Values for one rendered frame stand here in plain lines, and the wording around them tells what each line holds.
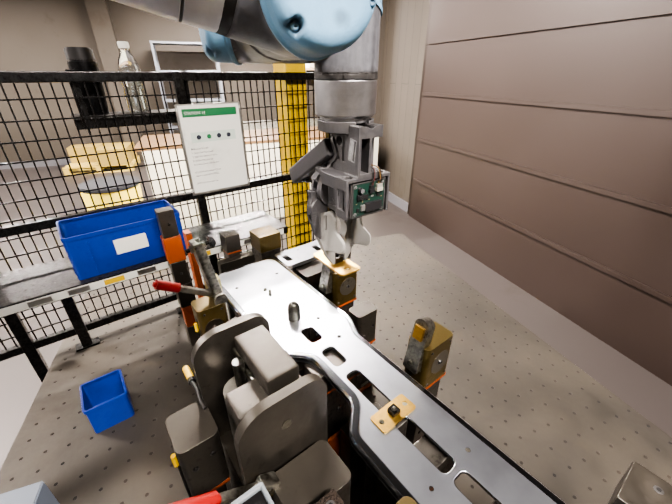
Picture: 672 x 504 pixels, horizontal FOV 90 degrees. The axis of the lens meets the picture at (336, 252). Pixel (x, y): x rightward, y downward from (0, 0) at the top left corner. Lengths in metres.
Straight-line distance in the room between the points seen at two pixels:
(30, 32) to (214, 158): 7.08
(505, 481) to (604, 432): 0.61
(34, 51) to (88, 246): 7.26
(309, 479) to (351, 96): 0.47
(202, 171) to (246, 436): 1.04
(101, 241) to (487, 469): 1.05
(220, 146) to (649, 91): 2.17
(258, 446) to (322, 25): 0.44
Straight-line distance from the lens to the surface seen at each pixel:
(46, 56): 8.25
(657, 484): 0.73
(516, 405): 1.18
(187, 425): 0.60
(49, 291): 1.18
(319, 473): 0.52
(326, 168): 0.46
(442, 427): 0.68
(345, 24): 0.25
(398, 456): 0.64
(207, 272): 0.82
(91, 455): 1.15
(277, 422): 0.48
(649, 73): 2.55
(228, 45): 0.38
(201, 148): 1.33
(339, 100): 0.41
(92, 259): 1.16
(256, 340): 0.53
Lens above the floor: 1.54
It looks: 28 degrees down
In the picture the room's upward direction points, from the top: straight up
